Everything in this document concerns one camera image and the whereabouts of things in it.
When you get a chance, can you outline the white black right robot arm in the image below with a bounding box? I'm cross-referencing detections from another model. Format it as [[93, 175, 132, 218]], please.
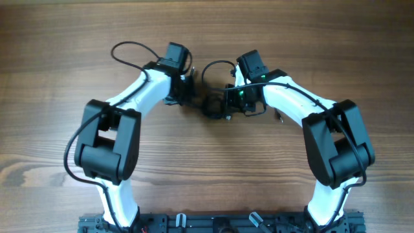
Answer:
[[226, 50, 375, 232]]

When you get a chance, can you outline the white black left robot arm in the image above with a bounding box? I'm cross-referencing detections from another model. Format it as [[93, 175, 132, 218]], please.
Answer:
[[63, 42, 193, 232]]

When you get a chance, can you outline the black right camera cable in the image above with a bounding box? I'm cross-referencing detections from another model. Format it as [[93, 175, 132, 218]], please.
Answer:
[[201, 60, 368, 233]]

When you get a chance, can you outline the black camera cable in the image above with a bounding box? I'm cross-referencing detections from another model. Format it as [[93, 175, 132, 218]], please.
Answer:
[[63, 41, 161, 233], [201, 60, 368, 233]]

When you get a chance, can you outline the black left camera cable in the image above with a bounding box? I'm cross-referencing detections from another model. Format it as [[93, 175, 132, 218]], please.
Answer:
[[63, 41, 161, 233]]

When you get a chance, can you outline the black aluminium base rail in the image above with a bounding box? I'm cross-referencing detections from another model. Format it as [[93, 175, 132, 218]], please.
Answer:
[[77, 212, 367, 233]]

